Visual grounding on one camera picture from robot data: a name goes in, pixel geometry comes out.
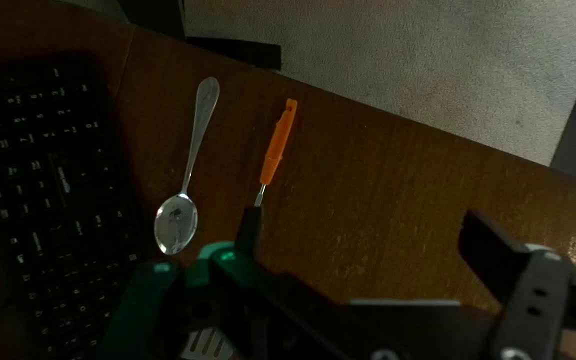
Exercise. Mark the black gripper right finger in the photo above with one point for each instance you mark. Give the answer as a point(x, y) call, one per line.
point(534, 300)

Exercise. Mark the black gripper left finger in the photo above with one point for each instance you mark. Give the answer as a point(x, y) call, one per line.
point(169, 312)

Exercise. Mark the silver metal spoon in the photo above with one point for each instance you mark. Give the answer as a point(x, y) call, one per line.
point(177, 222)

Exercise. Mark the black computer keyboard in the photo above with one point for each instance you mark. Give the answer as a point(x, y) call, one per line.
point(48, 201)

